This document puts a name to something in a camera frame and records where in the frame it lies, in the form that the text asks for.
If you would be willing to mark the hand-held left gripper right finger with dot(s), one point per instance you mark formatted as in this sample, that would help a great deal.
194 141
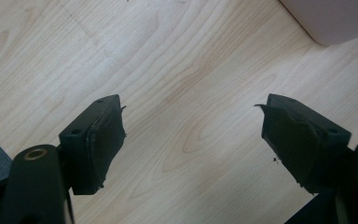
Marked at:
301 140

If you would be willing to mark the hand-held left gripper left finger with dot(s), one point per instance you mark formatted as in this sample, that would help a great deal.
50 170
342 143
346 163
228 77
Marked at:
93 146

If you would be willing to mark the pale pink container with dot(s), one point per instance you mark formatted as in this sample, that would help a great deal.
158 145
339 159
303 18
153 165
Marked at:
332 18

